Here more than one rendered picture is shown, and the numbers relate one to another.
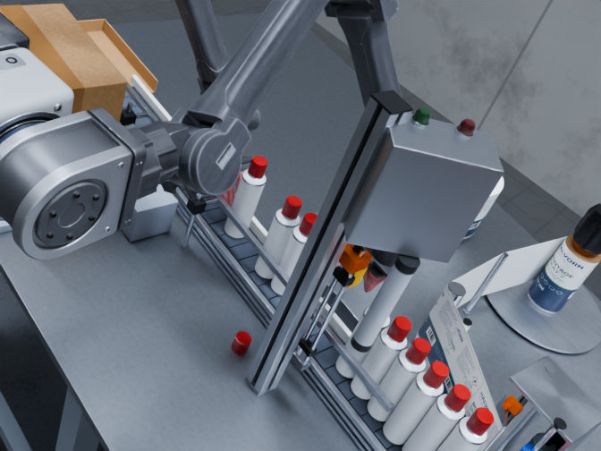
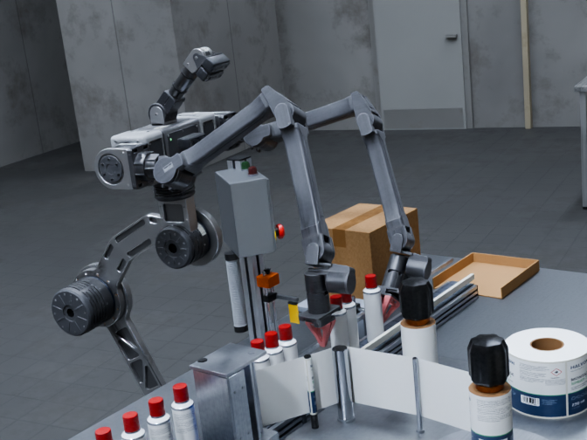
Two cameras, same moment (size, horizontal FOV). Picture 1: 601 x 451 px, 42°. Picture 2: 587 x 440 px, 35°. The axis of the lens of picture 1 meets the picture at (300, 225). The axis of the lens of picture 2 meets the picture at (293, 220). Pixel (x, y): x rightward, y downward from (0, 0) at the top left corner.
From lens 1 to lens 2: 266 cm
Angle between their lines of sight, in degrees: 82
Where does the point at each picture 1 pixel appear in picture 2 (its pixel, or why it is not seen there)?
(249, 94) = (197, 149)
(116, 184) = (124, 162)
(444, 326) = (320, 372)
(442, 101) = not seen: outside the picture
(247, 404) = not seen: hidden behind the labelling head
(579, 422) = (209, 366)
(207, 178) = (157, 173)
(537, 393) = (223, 351)
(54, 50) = (365, 219)
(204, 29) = (382, 193)
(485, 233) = (555, 423)
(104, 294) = not seen: hidden behind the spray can
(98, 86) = (352, 231)
